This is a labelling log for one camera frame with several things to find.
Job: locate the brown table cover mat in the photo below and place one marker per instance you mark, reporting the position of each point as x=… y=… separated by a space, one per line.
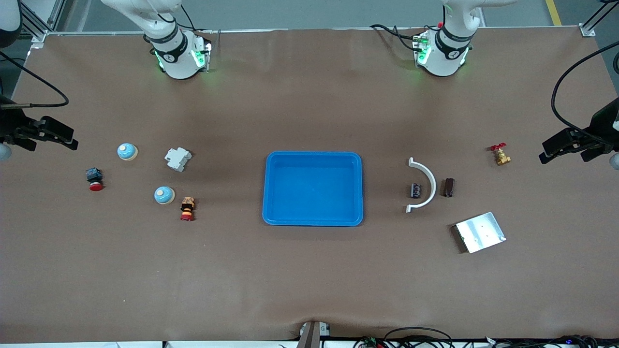
x=309 y=280

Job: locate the silver metal plate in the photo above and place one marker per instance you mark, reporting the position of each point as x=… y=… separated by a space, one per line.
x=480 y=233

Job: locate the small black connector block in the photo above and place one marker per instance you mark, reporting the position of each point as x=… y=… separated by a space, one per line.
x=415 y=190

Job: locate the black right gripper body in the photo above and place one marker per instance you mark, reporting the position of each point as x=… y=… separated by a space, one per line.
x=10 y=123

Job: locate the blue dome call bell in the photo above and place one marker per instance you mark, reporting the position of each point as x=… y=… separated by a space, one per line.
x=127 y=152
x=164 y=195

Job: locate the blue plastic tray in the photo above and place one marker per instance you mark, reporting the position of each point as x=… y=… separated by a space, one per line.
x=314 y=188

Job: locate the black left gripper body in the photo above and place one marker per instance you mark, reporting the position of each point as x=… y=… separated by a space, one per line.
x=604 y=123

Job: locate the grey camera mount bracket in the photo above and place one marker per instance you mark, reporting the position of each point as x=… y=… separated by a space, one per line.
x=312 y=334

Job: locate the dark brown electrolytic capacitor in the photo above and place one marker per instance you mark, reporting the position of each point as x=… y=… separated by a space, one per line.
x=449 y=187

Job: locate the red emergency stop button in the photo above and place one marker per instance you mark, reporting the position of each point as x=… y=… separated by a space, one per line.
x=95 y=178

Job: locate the white curved plastic clip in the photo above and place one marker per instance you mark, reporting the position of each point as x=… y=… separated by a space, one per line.
x=432 y=181

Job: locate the white circuit breaker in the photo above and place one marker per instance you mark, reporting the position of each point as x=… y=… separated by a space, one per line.
x=178 y=159

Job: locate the red button orange switch block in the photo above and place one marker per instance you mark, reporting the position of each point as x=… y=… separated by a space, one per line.
x=187 y=208

